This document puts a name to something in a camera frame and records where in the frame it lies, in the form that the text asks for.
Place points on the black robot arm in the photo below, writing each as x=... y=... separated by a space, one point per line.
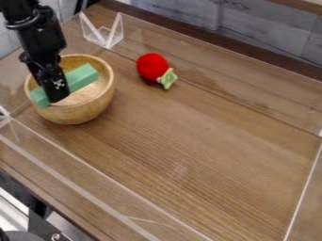
x=37 y=26

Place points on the clear acrylic front wall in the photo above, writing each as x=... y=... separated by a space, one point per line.
x=107 y=210

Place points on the green rectangular block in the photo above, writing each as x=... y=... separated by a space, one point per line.
x=79 y=77

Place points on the brown wooden bowl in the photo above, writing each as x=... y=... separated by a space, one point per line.
x=85 y=104

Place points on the red plush strawberry toy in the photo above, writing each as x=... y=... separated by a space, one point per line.
x=154 y=69

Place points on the clear acrylic corner bracket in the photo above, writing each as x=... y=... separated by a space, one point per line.
x=105 y=37

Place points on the black metal table leg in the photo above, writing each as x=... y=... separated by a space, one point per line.
x=39 y=226

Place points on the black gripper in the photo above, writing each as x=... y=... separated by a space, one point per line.
x=41 y=35

